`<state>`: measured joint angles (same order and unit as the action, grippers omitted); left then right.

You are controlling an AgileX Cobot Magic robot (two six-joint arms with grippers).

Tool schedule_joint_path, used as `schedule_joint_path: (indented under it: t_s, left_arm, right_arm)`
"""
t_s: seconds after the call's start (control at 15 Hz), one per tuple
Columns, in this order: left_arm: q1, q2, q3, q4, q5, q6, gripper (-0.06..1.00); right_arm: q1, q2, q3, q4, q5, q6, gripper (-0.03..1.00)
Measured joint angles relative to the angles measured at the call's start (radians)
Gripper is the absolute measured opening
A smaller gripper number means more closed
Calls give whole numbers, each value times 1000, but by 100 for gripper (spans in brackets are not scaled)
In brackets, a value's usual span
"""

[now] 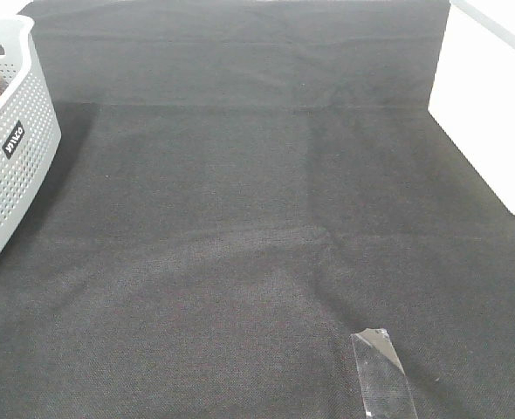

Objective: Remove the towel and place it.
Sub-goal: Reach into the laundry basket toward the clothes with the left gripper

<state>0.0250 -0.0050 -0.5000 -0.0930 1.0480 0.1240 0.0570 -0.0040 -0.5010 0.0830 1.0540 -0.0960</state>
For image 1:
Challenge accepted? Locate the black table cloth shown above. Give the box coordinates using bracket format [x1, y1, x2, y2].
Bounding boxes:
[0, 1, 515, 418]

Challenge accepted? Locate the clear tape strip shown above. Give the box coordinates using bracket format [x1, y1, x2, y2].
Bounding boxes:
[351, 328, 418, 419]

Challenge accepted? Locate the white perforated laundry basket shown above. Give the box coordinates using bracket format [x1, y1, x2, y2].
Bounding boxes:
[0, 15, 61, 253]

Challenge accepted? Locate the white plastic bin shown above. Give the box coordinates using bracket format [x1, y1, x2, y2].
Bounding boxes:
[428, 1, 515, 216]

